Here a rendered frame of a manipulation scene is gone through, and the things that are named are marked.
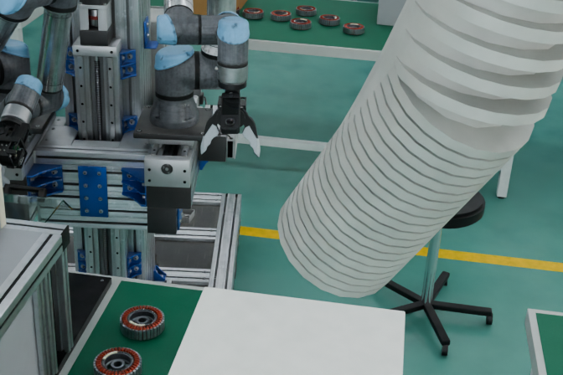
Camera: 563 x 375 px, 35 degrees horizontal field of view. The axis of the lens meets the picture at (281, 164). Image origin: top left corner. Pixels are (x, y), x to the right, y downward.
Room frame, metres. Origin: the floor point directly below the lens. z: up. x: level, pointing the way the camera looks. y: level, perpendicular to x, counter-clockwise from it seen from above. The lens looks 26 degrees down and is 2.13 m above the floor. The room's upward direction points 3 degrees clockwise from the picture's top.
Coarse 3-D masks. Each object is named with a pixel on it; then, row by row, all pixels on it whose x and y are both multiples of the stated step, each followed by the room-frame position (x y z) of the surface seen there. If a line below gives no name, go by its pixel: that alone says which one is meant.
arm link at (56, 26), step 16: (64, 0) 2.31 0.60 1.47; (48, 16) 2.34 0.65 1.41; (64, 16) 2.34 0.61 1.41; (48, 32) 2.34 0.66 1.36; (64, 32) 2.35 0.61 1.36; (48, 48) 2.35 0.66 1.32; (64, 48) 2.37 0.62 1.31; (48, 64) 2.36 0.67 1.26; (64, 64) 2.39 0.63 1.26; (48, 80) 2.37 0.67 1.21; (48, 96) 2.38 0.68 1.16; (64, 96) 2.42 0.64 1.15; (48, 112) 2.39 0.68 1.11
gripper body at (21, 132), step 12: (0, 120) 2.18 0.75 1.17; (12, 120) 2.17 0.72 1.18; (12, 132) 2.15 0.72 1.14; (24, 132) 2.15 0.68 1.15; (0, 144) 2.11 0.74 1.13; (12, 144) 2.11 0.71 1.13; (24, 144) 2.14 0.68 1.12; (0, 156) 2.08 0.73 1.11; (12, 156) 2.09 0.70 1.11; (24, 156) 2.14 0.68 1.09
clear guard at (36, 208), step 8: (8, 200) 1.93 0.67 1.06; (16, 200) 1.93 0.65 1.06; (24, 200) 1.93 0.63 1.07; (32, 200) 1.93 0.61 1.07; (40, 200) 1.93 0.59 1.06; (48, 200) 1.94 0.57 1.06; (56, 200) 1.94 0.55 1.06; (64, 200) 1.95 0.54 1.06; (8, 208) 1.88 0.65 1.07; (16, 208) 1.89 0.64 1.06; (24, 208) 1.89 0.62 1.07; (32, 208) 1.89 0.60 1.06; (40, 208) 1.89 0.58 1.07; (48, 208) 1.89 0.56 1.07; (56, 208) 1.90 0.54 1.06; (64, 208) 1.99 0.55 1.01; (72, 208) 2.00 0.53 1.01; (8, 216) 1.85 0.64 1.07; (16, 216) 1.85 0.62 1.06; (24, 216) 1.85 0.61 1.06; (32, 216) 1.85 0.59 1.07; (40, 216) 1.86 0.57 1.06; (48, 216) 1.86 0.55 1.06
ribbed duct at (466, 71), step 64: (448, 0) 0.78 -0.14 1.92; (512, 0) 0.75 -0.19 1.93; (384, 64) 0.85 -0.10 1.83; (448, 64) 0.77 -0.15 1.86; (512, 64) 0.76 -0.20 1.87; (384, 128) 0.82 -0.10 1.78; (448, 128) 0.78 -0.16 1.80; (512, 128) 0.82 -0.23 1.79; (320, 192) 0.88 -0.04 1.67; (384, 192) 0.82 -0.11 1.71; (448, 192) 0.80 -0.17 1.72; (320, 256) 0.87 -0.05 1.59; (384, 256) 0.85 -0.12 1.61
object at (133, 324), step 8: (128, 312) 1.87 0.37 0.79; (136, 312) 1.88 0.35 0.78; (144, 312) 1.89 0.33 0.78; (152, 312) 1.88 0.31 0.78; (160, 312) 1.88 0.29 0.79; (120, 320) 1.84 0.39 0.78; (128, 320) 1.84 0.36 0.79; (136, 320) 1.86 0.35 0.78; (144, 320) 1.87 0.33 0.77; (152, 320) 1.88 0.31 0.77; (160, 320) 1.85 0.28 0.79; (120, 328) 1.84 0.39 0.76; (128, 328) 1.81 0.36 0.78; (136, 328) 1.81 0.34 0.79; (144, 328) 1.81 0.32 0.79; (152, 328) 1.82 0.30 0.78; (160, 328) 1.83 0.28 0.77; (128, 336) 1.81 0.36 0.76; (136, 336) 1.80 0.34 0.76; (144, 336) 1.80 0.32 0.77; (152, 336) 1.81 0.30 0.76
